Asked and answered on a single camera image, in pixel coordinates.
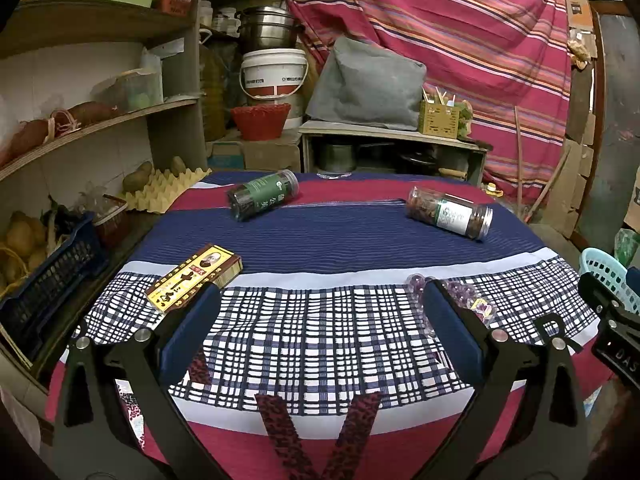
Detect small metal pot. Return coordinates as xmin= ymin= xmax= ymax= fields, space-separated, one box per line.
xmin=318 ymin=142 xmax=357 ymax=174

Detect grey cushion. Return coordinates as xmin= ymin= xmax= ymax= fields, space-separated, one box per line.
xmin=304 ymin=35 xmax=428 ymax=133

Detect green label jar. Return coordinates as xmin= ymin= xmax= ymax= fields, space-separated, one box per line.
xmin=227 ymin=170 xmax=300 ymax=223

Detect white label jar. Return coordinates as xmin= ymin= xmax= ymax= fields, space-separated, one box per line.
xmin=404 ymin=186 xmax=494 ymax=241

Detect brown cardboard box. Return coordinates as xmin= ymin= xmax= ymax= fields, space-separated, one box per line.
xmin=207 ymin=137 xmax=303 ymax=174

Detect red woven basket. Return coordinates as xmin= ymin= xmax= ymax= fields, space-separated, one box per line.
xmin=229 ymin=103 xmax=292 ymax=141

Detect thick wooden stick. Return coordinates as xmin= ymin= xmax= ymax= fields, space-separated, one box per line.
xmin=529 ymin=147 xmax=571 ymax=224

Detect large potato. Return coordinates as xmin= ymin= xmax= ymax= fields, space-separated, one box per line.
xmin=122 ymin=161 xmax=154 ymax=194

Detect sweet potato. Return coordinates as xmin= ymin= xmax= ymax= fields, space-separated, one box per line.
xmin=9 ymin=119 xmax=51 ymax=159
xmin=64 ymin=101 xmax=121 ymax=128

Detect grey door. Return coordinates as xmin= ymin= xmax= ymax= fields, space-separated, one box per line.
xmin=575 ymin=2 xmax=640 ymax=257

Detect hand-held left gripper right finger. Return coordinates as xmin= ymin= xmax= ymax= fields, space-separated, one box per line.
xmin=421 ymin=279 xmax=591 ymax=480

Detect green plastic bag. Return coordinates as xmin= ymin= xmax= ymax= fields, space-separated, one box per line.
xmin=613 ymin=227 xmax=640 ymax=267

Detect purple clear blister pack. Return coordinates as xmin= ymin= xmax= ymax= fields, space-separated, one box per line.
xmin=406 ymin=272 xmax=496 ymax=336

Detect light blue plastic basket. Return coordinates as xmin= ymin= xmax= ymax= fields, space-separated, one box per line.
xmin=578 ymin=247 xmax=640 ymax=314

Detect wooden shelf unit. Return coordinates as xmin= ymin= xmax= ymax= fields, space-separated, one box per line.
xmin=0 ymin=0 xmax=214 ymax=396

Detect cardboard box with dark label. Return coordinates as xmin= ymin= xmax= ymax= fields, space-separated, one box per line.
xmin=622 ymin=167 xmax=640 ymax=229

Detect black pan wooden handle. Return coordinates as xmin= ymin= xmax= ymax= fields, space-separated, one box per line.
xmin=399 ymin=152 xmax=469 ymax=179

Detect yellow egg tray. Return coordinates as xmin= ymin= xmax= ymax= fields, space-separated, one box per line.
xmin=124 ymin=167 xmax=214 ymax=214

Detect grey low cabinet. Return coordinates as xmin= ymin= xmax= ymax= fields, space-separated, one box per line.
xmin=298 ymin=120 xmax=494 ymax=191

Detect yellow printed box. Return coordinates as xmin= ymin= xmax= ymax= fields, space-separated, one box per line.
xmin=145 ymin=243 xmax=244 ymax=315

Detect white bucket red label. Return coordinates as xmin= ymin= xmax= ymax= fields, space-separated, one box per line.
xmin=238 ymin=49 xmax=309 ymax=103

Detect red striped hanging cloth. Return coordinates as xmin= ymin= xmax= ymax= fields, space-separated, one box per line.
xmin=280 ymin=0 xmax=574 ymax=206

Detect clear plastic container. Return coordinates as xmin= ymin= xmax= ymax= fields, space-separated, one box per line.
xmin=112 ymin=70 xmax=164 ymax=114

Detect thin wooden stick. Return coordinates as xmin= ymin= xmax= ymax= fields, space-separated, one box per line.
xmin=514 ymin=106 xmax=526 ymax=216

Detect stainless steel pot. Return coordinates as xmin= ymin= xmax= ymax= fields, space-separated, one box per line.
xmin=235 ymin=6 xmax=306 ymax=54

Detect yellow fruits in net bag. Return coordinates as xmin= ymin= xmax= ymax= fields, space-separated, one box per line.
xmin=0 ymin=210 xmax=51 ymax=287

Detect cooking oil bottle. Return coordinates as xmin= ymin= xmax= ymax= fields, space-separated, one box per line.
xmin=198 ymin=30 xmax=229 ymax=144

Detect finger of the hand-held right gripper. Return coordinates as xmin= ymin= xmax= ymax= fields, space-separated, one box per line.
xmin=577 ymin=272 xmax=640 ymax=329

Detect dark blue plastic crate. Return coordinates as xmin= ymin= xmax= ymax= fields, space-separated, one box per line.
xmin=0 ymin=212 xmax=111 ymax=362

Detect yellow utensil holder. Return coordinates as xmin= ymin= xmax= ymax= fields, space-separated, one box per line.
xmin=417 ymin=99 xmax=461 ymax=140

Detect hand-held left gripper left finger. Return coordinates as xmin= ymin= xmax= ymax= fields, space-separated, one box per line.
xmin=54 ymin=281 xmax=232 ymax=480

